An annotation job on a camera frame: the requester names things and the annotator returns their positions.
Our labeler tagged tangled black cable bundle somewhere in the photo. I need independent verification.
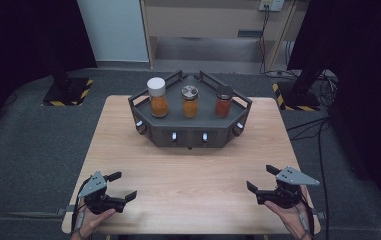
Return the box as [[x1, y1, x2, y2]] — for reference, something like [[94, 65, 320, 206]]
[[311, 69, 339, 108]]

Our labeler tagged black floor cable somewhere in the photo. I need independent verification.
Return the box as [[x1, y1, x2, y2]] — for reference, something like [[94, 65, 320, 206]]
[[286, 116, 331, 240]]

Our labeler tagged black curtain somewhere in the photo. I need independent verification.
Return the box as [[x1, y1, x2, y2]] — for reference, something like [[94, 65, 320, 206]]
[[0, 0, 98, 148], [287, 0, 381, 214]]

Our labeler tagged white lid spice jar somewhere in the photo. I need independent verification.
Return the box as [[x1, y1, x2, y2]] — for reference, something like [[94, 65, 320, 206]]
[[146, 76, 170, 118]]

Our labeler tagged silver lid spice jar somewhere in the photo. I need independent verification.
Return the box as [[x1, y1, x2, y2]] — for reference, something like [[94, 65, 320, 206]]
[[181, 85, 200, 119]]

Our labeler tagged light wooden cabinet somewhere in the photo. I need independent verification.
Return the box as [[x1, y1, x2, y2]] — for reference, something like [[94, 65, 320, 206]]
[[140, 0, 301, 72]]

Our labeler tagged right hand-held gripper cable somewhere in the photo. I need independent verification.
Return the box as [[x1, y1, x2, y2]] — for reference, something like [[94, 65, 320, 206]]
[[294, 191, 316, 239]]

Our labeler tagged black stand with striped base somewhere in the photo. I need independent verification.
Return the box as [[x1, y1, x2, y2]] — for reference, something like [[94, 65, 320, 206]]
[[272, 56, 332, 112], [41, 59, 95, 108]]

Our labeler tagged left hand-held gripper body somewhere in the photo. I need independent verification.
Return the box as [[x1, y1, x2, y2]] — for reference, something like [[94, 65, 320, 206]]
[[77, 170, 128, 215]]

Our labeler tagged black lid spice jar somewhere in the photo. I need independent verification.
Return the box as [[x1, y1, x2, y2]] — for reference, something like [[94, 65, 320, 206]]
[[214, 85, 234, 118]]

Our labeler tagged white panel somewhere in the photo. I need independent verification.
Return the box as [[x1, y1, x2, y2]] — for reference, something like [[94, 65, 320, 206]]
[[76, 0, 150, 64]]

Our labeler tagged person's left hand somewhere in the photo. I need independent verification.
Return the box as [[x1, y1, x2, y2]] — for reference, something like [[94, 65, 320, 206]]
[[72, 206, 117, 239]]

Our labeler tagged dark grey corner rack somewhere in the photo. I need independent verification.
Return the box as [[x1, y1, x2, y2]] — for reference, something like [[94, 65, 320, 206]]
[[127, 69, 253, 150]]

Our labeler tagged black cable from outlet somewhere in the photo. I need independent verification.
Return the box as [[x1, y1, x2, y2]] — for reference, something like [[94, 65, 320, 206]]
[[257, 5, 299, 79]]

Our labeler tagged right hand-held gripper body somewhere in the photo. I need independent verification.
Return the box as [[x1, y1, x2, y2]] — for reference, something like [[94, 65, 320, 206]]
[[255, 165, 321, 210]]

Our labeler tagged white wall power outlet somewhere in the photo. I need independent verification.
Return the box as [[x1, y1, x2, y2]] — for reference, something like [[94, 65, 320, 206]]
[[258, 0, 285, 12]]

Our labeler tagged grey table bracket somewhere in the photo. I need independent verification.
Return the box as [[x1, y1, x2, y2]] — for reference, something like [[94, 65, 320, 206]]
[[56, 205, 76, 216], [311, 208, 327, 220]]

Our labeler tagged person's right hand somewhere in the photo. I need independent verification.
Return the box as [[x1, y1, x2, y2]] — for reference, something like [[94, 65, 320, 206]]
[[264, 186, 314, 240]]

